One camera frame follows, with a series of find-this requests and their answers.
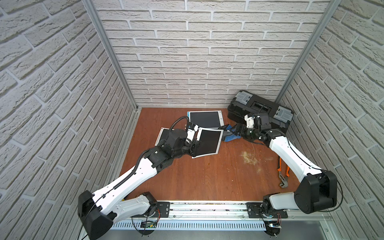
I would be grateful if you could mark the blue-edged drawing tablet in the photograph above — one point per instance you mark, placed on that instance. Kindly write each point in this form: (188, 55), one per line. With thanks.
(207, 119)

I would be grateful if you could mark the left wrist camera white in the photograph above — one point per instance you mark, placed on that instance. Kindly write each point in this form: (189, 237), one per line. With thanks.
(191, 130)

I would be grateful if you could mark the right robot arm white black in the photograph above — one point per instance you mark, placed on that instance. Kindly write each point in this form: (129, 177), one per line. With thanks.
(318, 188)

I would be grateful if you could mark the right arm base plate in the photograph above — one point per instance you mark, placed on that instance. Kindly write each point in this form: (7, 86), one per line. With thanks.
(258, 210)

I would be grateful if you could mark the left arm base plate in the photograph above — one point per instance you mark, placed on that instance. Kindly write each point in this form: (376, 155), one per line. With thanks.
(160, 209)

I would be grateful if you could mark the orange handled pliers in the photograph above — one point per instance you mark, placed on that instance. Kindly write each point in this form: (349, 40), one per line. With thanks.
(283, 178)

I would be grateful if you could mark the black toolbox grey latches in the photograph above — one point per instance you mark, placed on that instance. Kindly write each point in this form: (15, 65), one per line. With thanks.
(246, 103)

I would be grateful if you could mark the aluminium mounting rail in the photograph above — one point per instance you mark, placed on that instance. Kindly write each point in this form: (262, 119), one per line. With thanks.
(207, 210)

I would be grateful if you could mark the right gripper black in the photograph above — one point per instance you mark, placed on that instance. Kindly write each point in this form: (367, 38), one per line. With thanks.
(243, 127)

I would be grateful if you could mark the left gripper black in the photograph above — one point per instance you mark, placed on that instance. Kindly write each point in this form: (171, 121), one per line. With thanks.
(193, 148)

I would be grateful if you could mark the blue microfiber cleaning mitt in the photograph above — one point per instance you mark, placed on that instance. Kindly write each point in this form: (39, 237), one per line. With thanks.
(229, 133)

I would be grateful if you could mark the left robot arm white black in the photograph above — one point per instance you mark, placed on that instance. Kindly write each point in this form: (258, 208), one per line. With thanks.
(100, 210)

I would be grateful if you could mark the white drawing tablet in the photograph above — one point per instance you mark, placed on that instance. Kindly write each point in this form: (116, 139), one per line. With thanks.
(208, 142)
(162, 135)

